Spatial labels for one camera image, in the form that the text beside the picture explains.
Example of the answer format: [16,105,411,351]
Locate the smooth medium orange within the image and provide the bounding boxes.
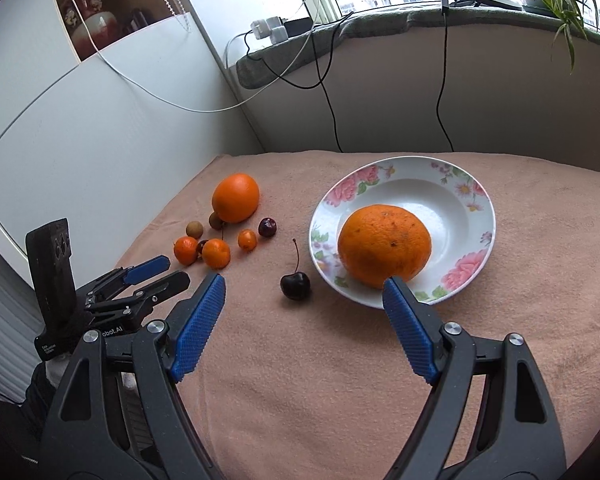
[211,173,260,224]

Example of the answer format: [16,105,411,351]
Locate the small tangerine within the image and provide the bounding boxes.
[173,236,200,266]
[201,238,231,268]

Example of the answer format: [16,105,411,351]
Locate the large rough orange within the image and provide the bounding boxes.
[337,204,433,289]

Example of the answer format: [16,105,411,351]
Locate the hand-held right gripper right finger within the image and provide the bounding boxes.
[382,276,567,480]

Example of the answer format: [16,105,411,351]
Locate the grey windowsill cloth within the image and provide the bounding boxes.
[236,2,600,91]

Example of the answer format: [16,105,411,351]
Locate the white cable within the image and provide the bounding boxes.
[56,0,327,113]

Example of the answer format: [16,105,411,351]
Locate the long-stemmed dark cherry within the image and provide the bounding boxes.
[280,238,311,302]

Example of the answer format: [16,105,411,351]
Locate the black cable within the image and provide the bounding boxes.
[245,12,356,154]
[435,0,456,152]

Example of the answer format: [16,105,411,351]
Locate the black power adapter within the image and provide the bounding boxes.
[285,17,314,39]

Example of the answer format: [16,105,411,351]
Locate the peach blanket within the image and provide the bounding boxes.
[115,150,600,480]

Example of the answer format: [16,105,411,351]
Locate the red white vase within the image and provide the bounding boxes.
[60,0,121,59]

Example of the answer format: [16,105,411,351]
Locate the white ribbed panel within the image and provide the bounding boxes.
[0,232,47,401]

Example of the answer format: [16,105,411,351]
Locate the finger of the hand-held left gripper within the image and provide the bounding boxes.
[86,255,172,297]
[86,270,191,317]

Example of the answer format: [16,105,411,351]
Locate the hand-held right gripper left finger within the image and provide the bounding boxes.
[39,274,227,480]

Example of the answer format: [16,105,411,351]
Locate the dark shelf items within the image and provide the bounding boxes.
[124,7,154,37]

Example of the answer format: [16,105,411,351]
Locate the floral white plate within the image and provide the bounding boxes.
[308,156,497,309]

